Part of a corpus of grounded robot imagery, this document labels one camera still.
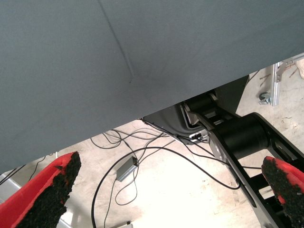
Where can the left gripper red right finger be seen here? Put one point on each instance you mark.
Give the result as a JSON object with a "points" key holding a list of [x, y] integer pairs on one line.
{"points": [[287, 190]]}

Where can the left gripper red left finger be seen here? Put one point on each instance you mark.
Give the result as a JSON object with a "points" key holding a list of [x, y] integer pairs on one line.
{"points": [[35, 202]]}

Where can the white power strip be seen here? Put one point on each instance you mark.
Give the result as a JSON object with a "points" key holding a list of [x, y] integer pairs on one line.
{"points": [[126, 225]]}

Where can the grey caster wheel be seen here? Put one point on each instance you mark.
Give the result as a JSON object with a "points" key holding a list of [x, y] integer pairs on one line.
{"points": [[264, 97]]}

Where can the aluminium profile leg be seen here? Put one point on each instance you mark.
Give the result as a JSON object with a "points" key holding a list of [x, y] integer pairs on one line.
{"points": [[275, 95]]}

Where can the grey power adapter box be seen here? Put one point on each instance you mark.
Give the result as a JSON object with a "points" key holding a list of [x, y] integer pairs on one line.
{"points": [[126, 169]]}

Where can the pale beige lump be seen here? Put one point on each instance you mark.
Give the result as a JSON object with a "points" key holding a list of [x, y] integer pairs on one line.
{"points": [[301, 69]]}

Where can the dark grey table cloth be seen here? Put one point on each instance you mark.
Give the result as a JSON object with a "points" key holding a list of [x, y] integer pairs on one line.
{"points": [[95, 71]]}

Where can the metal corner bracket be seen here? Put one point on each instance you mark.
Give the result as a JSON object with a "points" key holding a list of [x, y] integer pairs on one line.
{"points": [[281, 71]]}

